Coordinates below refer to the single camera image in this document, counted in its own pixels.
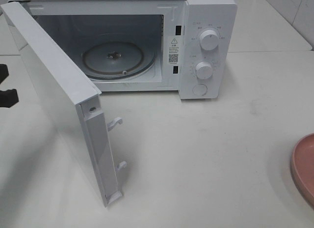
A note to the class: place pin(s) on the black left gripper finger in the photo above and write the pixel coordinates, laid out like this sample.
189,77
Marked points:
8,98
3,72

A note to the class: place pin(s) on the white microwave door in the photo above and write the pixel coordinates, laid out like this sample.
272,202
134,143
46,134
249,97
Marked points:
71,101

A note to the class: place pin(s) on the white timer knob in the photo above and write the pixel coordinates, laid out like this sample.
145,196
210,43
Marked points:
203,70

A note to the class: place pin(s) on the pink round plate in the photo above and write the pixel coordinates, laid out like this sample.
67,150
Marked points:
302,167

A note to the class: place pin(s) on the glass microwave turntable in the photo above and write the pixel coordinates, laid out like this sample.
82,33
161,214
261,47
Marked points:
117,60

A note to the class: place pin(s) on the white warning label sticker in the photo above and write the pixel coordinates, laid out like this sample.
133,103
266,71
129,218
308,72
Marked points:
174,45

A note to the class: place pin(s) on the white microwave oven body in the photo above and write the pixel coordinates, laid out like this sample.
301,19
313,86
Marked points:
78,25

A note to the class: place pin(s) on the upper white power knob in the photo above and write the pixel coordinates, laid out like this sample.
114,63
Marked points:
209,39

